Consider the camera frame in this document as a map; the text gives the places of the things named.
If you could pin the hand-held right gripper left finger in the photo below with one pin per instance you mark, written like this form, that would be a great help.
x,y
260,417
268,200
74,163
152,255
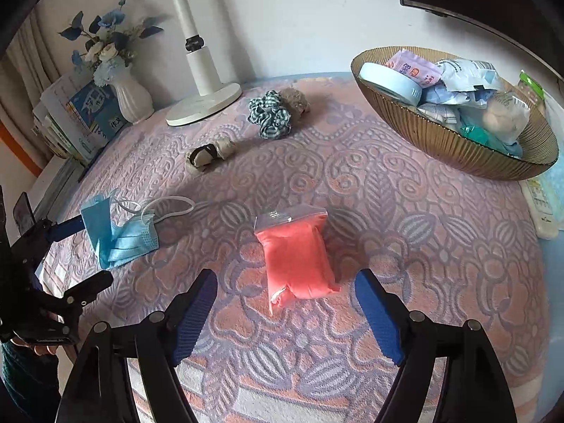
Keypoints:
x,y
196,313

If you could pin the white vase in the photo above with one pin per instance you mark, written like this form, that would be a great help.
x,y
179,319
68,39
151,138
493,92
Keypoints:
x,y
132,97

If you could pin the white lamp stand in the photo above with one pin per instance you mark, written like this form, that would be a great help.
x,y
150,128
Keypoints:
x,y
202,75

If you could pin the blue face mask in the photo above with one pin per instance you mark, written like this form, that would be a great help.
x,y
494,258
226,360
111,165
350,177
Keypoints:
x,y
119,238

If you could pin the brown fuzzy ball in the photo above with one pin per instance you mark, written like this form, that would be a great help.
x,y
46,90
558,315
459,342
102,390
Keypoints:
x,y
297,101

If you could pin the beige and black sock roll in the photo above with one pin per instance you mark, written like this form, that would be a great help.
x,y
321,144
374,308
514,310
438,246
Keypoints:
x,y
207,154

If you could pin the white remote control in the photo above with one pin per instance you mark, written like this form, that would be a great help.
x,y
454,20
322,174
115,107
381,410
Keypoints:
x,y
542,211

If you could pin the pink patterned tablecloth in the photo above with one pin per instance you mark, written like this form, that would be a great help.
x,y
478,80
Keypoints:
x,y
352,211

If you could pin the teal plastic item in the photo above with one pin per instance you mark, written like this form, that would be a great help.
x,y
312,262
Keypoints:
x,y
473,134

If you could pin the white and blue packets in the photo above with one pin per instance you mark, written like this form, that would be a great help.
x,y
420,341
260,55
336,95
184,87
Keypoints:
x,y
440,114

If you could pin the jar with green lid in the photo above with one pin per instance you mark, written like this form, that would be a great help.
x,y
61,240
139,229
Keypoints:
x,y
531,83

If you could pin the teal cloth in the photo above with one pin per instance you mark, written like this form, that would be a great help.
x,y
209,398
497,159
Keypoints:
x,y
509,150

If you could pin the cream curtain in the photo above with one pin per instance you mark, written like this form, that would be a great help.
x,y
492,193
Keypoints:
x,y
22,83

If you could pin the stack of books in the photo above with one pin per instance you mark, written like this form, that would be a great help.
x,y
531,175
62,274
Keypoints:
x,y
88,110

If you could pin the green plaid scrunchie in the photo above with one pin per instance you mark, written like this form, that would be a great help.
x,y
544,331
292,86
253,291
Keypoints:
x,y
268,114

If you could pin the beige plush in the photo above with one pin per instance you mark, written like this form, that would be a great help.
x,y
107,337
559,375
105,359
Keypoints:
x,y
506,116

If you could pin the white and blue packet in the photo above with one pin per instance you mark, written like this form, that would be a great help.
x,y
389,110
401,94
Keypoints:
x,y
467,72

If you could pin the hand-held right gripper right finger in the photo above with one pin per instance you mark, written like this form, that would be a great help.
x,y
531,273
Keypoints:
x,y
379,317

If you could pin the red packet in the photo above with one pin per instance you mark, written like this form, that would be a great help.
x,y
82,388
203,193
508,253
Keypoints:
x,y
299,264

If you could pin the purple packet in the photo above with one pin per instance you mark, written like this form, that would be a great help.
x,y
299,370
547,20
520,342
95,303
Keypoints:
x,y
414,68

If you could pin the light blue tissue packet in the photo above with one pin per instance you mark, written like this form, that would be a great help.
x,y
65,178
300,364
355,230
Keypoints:
x,y
556,185

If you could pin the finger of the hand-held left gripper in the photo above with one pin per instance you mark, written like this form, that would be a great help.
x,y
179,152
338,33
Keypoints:
x,y
83,288
66,228

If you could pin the blue artificial flowers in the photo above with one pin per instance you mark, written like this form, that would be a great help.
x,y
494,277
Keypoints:
x,y
108,48

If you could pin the amber glass bowl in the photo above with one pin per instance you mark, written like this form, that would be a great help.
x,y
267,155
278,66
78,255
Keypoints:
x,y
440,141

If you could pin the person's left hand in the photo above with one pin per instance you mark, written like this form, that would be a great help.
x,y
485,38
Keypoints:
x,y
44,349

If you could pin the person's left forearm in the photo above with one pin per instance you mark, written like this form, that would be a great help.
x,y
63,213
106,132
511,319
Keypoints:
x,y
26,383

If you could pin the light blue tape roll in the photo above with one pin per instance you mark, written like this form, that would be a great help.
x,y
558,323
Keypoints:
x,y
387,77

